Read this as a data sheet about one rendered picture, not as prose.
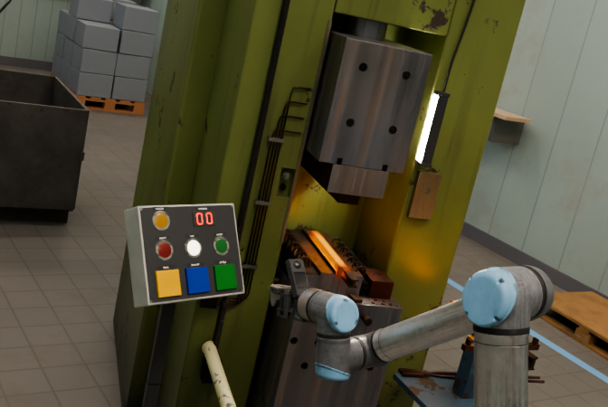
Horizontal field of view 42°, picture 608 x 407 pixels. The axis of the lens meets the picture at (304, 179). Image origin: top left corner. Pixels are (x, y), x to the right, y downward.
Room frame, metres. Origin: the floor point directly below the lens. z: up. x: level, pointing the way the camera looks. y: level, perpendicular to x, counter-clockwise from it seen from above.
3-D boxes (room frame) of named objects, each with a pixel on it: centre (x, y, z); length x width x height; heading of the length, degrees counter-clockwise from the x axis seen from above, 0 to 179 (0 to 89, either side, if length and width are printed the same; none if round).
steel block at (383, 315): (2.71, -0.16, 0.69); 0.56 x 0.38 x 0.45; 19
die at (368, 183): (2.69, -0.11, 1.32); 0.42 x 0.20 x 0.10; 19
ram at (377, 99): (2.70, -0.15, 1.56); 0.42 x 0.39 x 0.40; 19
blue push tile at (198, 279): (2.13, 0.24, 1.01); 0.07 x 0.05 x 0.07; 134
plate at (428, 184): (2.71, -0.43, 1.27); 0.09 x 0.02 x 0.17; 109
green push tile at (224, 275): (2.20, 0.17, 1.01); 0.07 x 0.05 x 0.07; 134
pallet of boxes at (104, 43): (9.43, 2.73, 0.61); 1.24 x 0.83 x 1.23; 33
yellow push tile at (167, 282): (2.06, 0.31, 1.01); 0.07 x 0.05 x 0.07; 134
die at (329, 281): (2.69, -0.11, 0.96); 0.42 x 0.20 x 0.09; 19
